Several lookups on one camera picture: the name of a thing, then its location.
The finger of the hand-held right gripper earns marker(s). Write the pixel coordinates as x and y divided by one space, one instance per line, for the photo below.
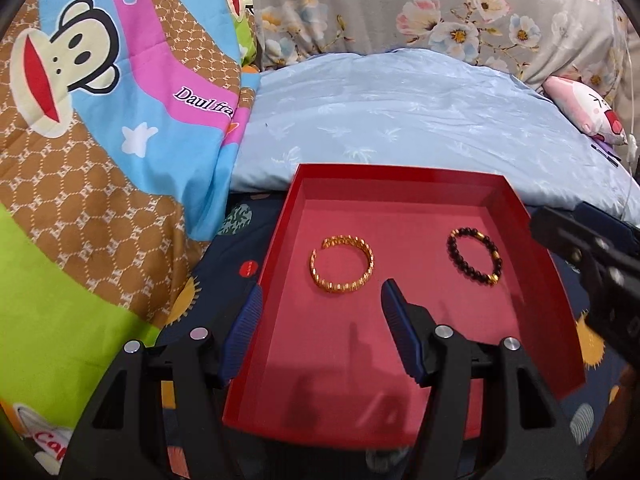
607 220
560 235

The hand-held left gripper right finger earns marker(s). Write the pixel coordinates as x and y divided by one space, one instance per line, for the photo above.
400 330

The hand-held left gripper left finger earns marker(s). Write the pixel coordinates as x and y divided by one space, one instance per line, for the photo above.
245 330

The red cardboard box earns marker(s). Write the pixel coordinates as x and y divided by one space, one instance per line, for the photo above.
340 350

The purple black striped item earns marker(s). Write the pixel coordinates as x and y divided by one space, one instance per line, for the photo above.
606 152

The gold bangle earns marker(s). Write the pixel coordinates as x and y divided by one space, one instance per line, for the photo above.
347 243

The pink plush toy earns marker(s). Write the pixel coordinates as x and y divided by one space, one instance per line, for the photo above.
585 105

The light blue blanket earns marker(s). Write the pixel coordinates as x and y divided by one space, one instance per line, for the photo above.
400 110

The monkey print quilt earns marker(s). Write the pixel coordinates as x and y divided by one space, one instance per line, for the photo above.
100 185

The grey floral pillow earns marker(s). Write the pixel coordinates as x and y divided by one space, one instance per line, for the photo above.
400 0

